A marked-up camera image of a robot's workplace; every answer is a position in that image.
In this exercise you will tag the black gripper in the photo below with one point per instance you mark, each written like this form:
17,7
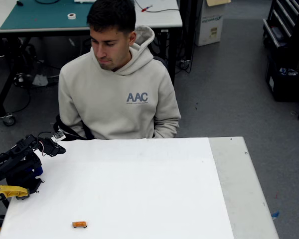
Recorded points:
55,150

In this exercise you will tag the small orange block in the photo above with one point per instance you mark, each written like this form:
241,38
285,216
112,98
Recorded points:
79,224

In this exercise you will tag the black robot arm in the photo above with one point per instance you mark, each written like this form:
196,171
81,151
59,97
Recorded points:
17,161

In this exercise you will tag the grey caster wheel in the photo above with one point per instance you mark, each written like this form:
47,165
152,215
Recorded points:
8,120
185,64

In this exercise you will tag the man in beige hoodie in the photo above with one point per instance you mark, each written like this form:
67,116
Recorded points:
109,99

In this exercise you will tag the white plastic bag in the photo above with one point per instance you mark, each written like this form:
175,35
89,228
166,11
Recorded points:
40,80

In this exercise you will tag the white paper sheet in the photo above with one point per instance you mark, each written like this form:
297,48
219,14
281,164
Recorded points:
139,186

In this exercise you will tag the green cutting mat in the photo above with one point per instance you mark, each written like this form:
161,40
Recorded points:
40,17

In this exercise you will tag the white tape roll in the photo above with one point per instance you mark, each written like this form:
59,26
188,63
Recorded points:
71,16

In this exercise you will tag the white cardboard box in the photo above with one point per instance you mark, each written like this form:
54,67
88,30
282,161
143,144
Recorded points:
209,30

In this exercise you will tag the blue tape scrap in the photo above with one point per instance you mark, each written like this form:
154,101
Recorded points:
275,215

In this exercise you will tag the black storage bin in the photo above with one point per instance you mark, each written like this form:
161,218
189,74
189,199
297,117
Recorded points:
284,87

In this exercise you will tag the black tool cabinet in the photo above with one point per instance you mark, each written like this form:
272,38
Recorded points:
276,22

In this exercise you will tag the white gripper camera module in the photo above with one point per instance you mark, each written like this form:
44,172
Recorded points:
59,137

